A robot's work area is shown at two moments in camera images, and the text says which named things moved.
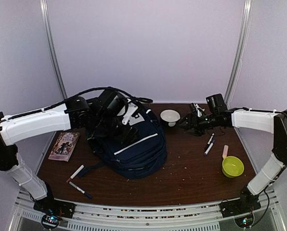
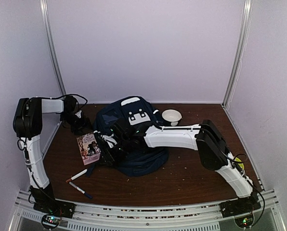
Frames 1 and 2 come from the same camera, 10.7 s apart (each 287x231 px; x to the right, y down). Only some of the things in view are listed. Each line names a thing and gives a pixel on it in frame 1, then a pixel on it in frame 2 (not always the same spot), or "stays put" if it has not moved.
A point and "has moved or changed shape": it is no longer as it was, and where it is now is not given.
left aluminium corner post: (43, 5) stays put
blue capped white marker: (80, 190) stays put
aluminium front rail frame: (197, 217) stays put
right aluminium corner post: (245, 26) stays put
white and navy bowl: (170, 116) stays put
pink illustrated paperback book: (64, 146) to (89, 148)
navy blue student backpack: (141, 158) has moved or changed shape
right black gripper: (197, 129) to (110, 156)
